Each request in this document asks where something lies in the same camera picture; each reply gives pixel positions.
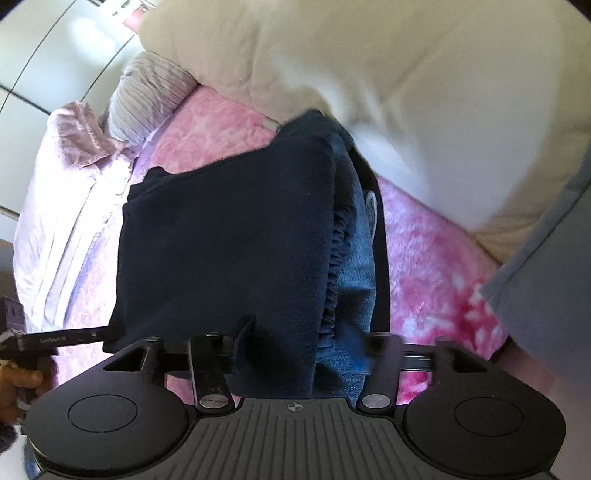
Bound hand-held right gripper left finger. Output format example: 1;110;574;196
104;315;257;414

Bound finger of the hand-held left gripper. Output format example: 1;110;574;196
18;325;117;348

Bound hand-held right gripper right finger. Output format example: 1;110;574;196
358;331;492;411

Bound blue jeans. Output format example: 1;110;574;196
316;115;386;400

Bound navy blue pants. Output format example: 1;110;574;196
108;110;358;400

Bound person's left hand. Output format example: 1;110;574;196
0;355;60;426

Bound black folded garment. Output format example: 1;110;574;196
348;143;394;340

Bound pink rose blanket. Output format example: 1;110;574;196
60;85;513;409

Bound lilac pillow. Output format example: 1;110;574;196
13;100;141;326

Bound grey blue cloth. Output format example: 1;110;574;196
480;150;591;358

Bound grey striped pillow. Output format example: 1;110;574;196
107;51;200;145

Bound cream white duvet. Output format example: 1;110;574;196
137;0;591;266

